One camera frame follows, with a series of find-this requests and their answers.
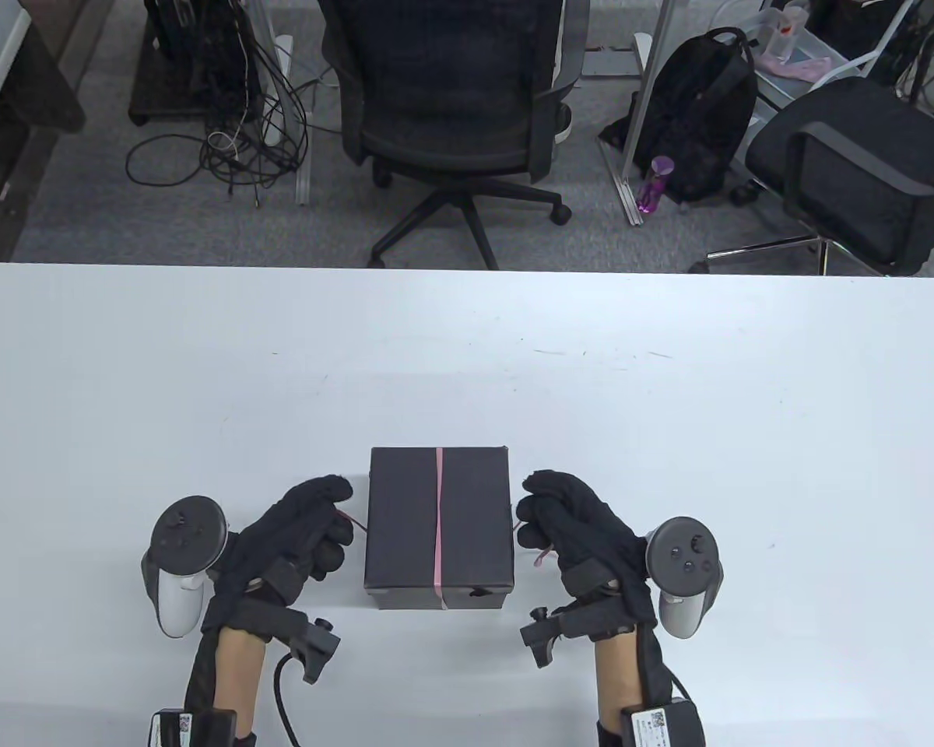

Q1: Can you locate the person's left hand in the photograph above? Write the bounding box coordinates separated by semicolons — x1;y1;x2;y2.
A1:
201;476;356;643

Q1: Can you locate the person's right hand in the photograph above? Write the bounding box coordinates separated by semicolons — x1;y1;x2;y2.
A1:
515;469;659;643

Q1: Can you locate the black gift box lid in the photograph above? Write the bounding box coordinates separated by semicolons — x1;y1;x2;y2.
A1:
364;446;514;591

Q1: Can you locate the black gift box base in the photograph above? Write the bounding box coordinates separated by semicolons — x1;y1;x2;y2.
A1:
370;585;512;610

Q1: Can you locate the pink bow ribbon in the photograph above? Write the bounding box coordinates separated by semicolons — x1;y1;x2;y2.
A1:
335;447;557;610

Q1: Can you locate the person's left forearm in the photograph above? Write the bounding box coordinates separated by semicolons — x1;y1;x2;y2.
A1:
183;626;275;717

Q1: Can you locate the person's right forearm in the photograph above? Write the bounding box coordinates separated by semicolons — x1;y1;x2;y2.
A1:
594;626;674;713

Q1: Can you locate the grey right hand controller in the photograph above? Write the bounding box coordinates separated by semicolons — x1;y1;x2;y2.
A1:
644;517;723;639

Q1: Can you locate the grey hand controller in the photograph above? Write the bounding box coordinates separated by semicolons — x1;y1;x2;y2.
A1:
142;496;230;640
644;517;723;639

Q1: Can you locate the grey left hand controller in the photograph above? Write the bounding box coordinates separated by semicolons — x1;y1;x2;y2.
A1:
142;496;230;640

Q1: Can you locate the white desk leg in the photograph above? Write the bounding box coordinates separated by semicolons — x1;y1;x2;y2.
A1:
581;0;682;228
249;0;313;207

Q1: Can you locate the purple water bottle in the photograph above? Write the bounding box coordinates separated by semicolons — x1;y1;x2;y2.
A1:
637;156;675;216

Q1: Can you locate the black backpack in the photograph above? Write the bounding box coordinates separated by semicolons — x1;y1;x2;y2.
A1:
599;29;760;205

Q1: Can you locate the black chair with chrome base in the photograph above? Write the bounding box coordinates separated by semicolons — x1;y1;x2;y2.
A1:
689;76;934;277

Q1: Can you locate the black mesh office chair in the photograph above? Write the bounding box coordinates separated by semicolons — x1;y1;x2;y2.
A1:
317;0;590;271

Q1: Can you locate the black computer tower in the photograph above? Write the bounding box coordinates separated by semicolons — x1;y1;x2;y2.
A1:
128;0;265;127

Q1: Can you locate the white power strip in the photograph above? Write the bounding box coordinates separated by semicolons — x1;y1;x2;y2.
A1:
263;35;294;146

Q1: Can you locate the pink cloth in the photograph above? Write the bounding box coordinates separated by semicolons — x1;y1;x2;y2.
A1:
763;54;835;82

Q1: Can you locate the dark desk with white top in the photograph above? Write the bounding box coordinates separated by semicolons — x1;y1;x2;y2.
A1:
0;0;86;261

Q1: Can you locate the clear plastic bin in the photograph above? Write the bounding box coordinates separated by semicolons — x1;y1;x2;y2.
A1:
751;0;861;86

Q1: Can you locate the black left wrist bracket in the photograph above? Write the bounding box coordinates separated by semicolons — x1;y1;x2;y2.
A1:
280;615;342;684

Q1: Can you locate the black wrist bracket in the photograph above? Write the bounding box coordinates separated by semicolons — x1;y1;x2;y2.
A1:
520;607;565;668
280;615;342;684

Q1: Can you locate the black right wrist bracket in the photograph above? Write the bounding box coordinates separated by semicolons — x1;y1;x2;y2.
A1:
520;607;565;668

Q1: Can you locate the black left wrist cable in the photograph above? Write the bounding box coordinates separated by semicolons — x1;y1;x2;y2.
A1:
274;654;300;747

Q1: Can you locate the tangle of black cables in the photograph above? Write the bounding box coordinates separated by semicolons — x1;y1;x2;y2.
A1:
125;0;312;209

